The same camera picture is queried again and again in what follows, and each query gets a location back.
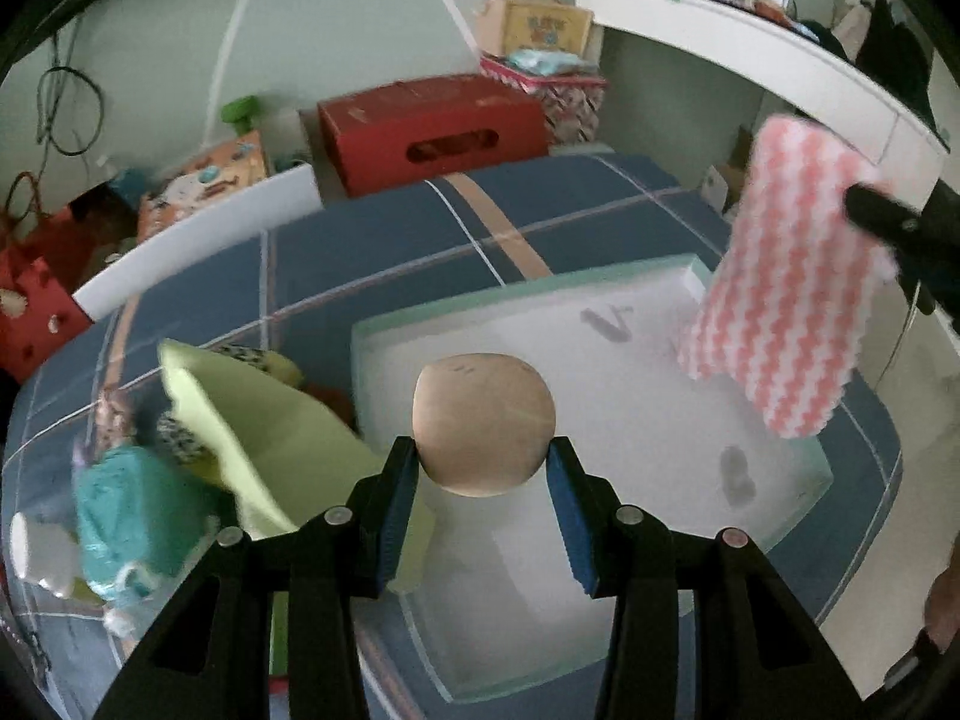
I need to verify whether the pink white striped cloth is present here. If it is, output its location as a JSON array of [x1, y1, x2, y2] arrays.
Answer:
[[677, 115, 898, 439]]

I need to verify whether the light green cloth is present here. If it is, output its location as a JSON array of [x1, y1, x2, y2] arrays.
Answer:
[[156, 338, 438, 595]]

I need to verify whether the beige round makeup sponge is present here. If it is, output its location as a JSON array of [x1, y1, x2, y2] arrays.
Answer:
[[412, 353, 556, 497]]

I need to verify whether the black white spotted scrunchie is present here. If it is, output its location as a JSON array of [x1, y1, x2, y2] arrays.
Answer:
[[156, 340, 306, 465]]

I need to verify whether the teal plastic toy box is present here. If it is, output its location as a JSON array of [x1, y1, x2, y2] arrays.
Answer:
[[73, 444, 220, 606]]

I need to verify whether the white curved desk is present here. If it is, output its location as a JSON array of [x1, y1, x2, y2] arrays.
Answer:
[[576, 0, 947, 210]]

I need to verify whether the white plastic bottle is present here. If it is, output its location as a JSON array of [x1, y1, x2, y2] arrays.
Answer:
[[8, 512, 82, 598]]

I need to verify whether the pink patterned fabric piece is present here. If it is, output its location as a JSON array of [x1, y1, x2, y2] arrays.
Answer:
[[71, 385, 135, 472]]

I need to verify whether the white tray with teal rim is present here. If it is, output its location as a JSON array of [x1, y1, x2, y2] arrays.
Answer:
[[352, 255, 833, 704]]

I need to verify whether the blue plaid bed cover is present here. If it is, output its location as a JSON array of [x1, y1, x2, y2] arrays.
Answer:
[[2, 154, 901, 718]]

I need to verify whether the red felt tote bag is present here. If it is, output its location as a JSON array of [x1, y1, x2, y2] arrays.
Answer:
[[0, 171, 96, 383]]

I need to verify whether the beige gift bag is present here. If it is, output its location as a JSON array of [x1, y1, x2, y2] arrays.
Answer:
[[473, 0, 594, 59]]

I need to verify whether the orange illustrated toy box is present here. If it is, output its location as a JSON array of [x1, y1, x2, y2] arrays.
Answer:
[[137, 130, 268, 244]]

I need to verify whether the white foam board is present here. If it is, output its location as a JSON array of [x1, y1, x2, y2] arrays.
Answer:
[[73, 164, 322, 322]]

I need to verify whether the red cardboard box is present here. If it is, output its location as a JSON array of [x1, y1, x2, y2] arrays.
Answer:
[[317, 73, 548, 199]]

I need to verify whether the green toy dumbbell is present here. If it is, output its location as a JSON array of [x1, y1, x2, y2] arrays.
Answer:
[[220, 94, 260, 137]]

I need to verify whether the black wall cable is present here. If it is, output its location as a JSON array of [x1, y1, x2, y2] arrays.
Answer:
[[32, 13, 107, 189]]

